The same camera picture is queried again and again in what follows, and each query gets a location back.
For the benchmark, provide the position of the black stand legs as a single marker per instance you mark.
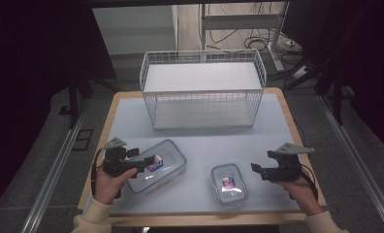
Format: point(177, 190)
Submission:
point(337, 97)
point(73, 97)

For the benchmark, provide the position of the small clear blue-rimmed food container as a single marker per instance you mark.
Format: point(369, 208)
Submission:
point(229, 194)

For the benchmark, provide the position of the person's right hand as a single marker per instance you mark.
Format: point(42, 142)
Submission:
point(304, 195)

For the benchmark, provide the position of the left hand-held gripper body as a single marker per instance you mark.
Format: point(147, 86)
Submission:
point(115, 161)

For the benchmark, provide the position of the black curtain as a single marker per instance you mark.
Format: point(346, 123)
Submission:
point(368, 64)
point(28, 64)

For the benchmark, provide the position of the pale table mat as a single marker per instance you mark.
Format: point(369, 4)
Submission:
point(199, 145)

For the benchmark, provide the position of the white metal stand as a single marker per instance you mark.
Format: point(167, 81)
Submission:
point(241, 21)

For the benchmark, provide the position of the large clear blue-rimmed food container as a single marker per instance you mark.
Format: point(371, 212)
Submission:
point(169, 155)

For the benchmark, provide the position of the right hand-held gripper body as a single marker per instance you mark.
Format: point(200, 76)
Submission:
point(285, 170)

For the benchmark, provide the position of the aluminium floor rail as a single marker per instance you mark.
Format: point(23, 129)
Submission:
point(54, 174)
point(358, 161)

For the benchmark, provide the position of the white power strip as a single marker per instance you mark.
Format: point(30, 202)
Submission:
point(300, 73)

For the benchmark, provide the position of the person's left hand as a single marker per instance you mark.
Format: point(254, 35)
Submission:
point(107, 187)

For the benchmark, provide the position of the white cabinet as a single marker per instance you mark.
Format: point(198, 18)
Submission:
point(135, 29)

